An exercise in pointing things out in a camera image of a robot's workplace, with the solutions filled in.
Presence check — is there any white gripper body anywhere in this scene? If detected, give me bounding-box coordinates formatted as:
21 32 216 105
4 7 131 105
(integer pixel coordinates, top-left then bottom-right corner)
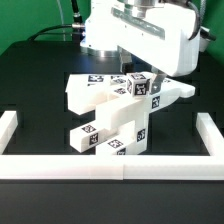
84 0 200 76

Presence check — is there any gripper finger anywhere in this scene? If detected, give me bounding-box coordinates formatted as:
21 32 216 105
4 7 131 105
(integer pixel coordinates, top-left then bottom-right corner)
118 47 134 74
150 68 166 94

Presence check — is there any white tagged cube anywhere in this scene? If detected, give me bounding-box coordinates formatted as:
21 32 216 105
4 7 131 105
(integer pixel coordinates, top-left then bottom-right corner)
126 72 153 97

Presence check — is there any white chair seat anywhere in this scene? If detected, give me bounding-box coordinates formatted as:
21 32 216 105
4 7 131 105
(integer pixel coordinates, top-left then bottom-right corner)
96 109 149 156

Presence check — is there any white chair back frame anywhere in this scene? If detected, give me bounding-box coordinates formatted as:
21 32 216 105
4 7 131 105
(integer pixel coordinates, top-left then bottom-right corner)
65 73 196 134

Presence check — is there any white marker base plate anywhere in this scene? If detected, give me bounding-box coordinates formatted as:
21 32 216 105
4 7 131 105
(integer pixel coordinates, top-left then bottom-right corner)
65 74 126 93

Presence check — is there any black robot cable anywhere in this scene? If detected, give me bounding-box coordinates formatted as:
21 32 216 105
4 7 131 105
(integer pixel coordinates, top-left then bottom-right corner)
27 0 87 42

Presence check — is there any white right fence rail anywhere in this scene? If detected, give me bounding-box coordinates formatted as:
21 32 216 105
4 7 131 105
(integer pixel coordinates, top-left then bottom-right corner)
196 113 224 157

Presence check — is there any white fence rail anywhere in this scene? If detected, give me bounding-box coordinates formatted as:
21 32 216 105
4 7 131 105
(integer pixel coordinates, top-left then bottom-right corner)
196 113 224 157
0 111 18 155
0 155 224 180

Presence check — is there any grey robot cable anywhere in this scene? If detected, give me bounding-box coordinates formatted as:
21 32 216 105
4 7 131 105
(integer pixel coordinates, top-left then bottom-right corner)
55 0 66 42

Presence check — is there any white front fence rail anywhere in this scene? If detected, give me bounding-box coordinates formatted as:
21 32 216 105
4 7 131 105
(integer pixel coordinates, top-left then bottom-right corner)
0 155 224 180

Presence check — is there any white left fence rail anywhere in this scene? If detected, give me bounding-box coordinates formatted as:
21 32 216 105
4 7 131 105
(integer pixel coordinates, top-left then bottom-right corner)
0 111 18 155

